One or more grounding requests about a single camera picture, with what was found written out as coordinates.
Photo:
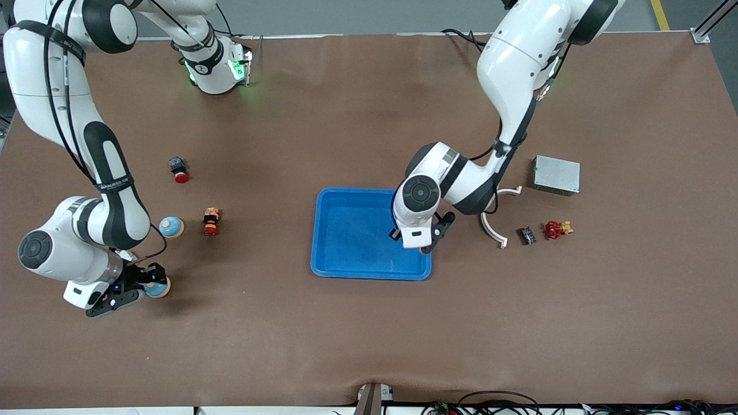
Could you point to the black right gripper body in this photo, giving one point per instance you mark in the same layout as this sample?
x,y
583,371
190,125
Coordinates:
x,y
137,275

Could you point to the blue round bell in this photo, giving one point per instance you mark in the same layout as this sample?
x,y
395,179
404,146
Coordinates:
x,y
171,227
159,290

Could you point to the small dark printed capacitor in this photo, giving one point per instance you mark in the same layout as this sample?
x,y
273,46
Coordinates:
x,y
527,236

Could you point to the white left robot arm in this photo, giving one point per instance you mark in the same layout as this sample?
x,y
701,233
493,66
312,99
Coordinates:
x,y
519,57

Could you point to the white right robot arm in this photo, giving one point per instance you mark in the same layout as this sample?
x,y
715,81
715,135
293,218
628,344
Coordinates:
x,y
34,86

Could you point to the blue plastic tray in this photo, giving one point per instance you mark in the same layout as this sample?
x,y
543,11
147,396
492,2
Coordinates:
x,y
351,242

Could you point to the white curved plastic arc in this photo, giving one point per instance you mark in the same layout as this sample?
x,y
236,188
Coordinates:
x,y
503,243

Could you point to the red yellow emergency stop button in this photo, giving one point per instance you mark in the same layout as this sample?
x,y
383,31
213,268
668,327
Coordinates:
x,y
211,222

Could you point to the brown table cover sheet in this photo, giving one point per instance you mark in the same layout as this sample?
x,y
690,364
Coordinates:
x,y
369,334

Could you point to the red push button black body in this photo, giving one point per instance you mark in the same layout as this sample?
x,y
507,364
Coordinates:
x,y
179,168

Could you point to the grey metal power supply box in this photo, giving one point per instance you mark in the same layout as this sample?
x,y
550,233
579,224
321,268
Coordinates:
x,y
556,176

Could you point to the metal clamp bracket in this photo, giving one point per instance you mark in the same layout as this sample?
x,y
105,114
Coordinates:
x,y
372,403

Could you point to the aluminium frame profile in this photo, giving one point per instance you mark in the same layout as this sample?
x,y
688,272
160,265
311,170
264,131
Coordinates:
x,y
699,36

